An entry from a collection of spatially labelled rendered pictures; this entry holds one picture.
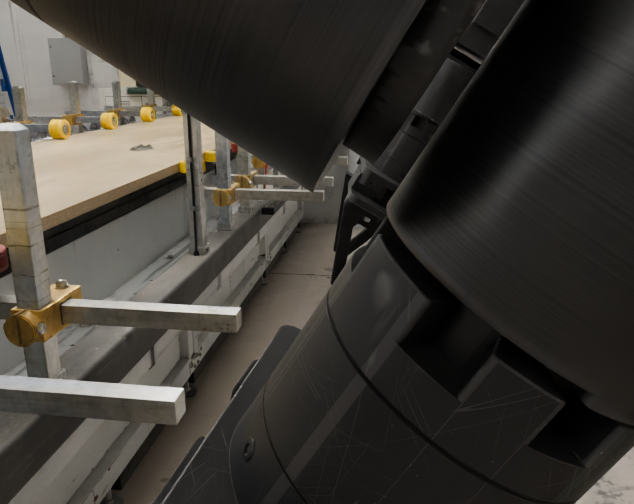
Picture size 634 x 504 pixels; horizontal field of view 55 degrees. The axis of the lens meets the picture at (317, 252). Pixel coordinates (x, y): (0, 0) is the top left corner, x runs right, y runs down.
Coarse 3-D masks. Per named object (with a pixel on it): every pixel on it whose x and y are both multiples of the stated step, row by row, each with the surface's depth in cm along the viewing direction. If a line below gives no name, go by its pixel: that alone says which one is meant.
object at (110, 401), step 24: (0, 384) 69; (24, 384) 69; (48, 384) 69; (72, 384) 69; (96, 384) 69; (120, 384) 69; (0, 408) 69; (24, 408) 69; (48, 408) 68; (72, 408) 68; (96, 408) 67; (120, 408) 67; (144, 408) 67; (168, 408) 66
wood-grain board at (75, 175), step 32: (128, 128) 303; (160, 128) 303; (64, 160) 194; (96, 160) 194; (128, 160) 194; (160, 160) 194; (64, 192) 142; (96, 192) 142; (128, 192) 155; (0, 224) 112
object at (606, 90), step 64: (448, 0) 8; (576, 0) 8; (512, 64) 8; (576, 64) 8; (384, 128) 9; (448, 128) 9; (512, 128) 8; (576, 128) 8; (448, 192) 9; (512, 192) 8; (576, 192) 8; (448, 256) 9; (512, 256) 8; (576, 256) 8; (448, 320) 9; (512, 320) 8; (576, 320) 8; (576, 384) 8
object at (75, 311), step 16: (0, 304) 95; (16, 304) 94; (64, 304) 93; (80, 304) 93; (96, 304) 93; (112, 304) 93; (128, 304) 93; (144, 304) 93; (160, 304) 93; (176, 304) 93; (64, 320) 94; (80, 320) 93; (96, 320) 93; (112, 320) 93; (128, 320) 92; (144, 320) 92; (160, 320) 92; (176, 320) 91; (192, 320) 91; (208, 320) 90; (224, 320) 90; (240, 320) 92
